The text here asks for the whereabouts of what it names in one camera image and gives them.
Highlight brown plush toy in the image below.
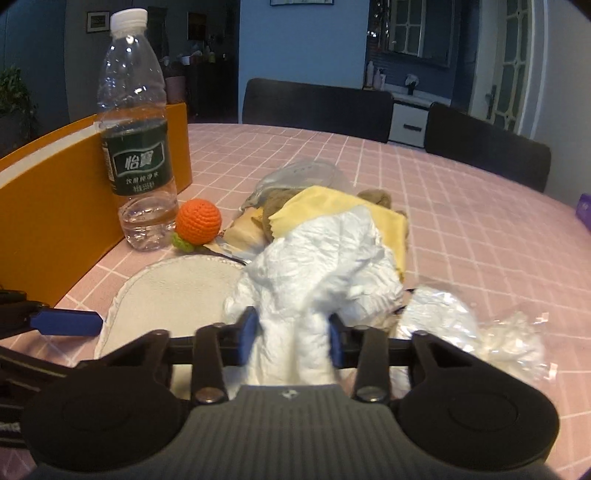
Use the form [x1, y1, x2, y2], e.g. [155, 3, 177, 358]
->
[261, 186, 408, 243]

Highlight pink checked tablecloth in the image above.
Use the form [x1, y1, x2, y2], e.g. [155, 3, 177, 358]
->
[0, 123, 591, 480]

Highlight clear plastic water bottle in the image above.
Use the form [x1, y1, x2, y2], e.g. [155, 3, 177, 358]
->
[96, 8, 180, 252]

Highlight crumpled clear plastic wrapper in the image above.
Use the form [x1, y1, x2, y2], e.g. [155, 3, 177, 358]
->
[475, 311, 559, 384]

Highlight wall mirror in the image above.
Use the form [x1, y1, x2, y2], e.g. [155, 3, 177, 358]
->
[387, 0, 454, 68]

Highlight white round fabric pad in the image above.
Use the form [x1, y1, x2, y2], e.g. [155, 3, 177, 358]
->
[94, 257, 246, 402]

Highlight orange cardboard box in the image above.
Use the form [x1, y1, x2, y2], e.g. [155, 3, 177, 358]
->
[0, 102, 193, 308]

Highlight dark tall cabinet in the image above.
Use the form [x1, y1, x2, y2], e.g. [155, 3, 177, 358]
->
[184, 59, 241, 124]

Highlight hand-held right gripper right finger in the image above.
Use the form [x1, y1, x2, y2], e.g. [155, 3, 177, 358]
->
[328, 314, 490, 402]

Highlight green potted plant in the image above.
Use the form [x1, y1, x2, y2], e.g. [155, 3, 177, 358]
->
[0, 67, 38, 141]

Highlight white drawer cabinet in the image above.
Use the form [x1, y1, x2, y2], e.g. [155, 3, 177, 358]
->
[387, 91, 452, 149]

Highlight yellow cloth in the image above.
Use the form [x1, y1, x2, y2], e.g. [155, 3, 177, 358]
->
[268, 185, 410, 283]

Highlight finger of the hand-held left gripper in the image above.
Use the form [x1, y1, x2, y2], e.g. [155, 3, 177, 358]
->
[0, 291, 105, 337]
[0, 345, 78, 381]

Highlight purple object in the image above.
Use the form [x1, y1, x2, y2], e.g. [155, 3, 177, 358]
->
[574, 194, 591, 232]

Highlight clear plastic bag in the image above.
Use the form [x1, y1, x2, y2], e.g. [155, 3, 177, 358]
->
[244, 158, 354, 217]

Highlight beige snack packet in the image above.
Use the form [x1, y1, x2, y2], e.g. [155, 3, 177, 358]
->
[221, 207, 269, 260]

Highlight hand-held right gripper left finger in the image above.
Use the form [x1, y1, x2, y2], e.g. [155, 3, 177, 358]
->
[76, 307, 258, 406]

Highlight white glass-panel door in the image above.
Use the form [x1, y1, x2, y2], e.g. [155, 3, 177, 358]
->
[470, 0, 537, 136]

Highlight white plastic bag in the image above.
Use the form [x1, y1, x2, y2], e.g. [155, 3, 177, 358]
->
[223, 205, 407, 387]

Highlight pink bottles on counter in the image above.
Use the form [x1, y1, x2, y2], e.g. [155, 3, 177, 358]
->
[364, 60, 387, 90]

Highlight wide black chair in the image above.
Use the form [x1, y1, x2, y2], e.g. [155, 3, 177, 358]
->
[242, 78, 394, 144]

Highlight orange crochet ball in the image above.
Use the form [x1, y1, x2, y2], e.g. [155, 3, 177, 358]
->
[172, 198, 223, 254]

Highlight clear crumpled plastic wrap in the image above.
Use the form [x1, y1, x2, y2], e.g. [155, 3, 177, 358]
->
[393, 286, 482, 393]

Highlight small dark picture frame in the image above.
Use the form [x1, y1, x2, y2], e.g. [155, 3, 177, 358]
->
[187, 12, 208, 40]

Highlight narrow black chair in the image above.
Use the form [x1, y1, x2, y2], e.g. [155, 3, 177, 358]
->
[424, 102, 552, 193]

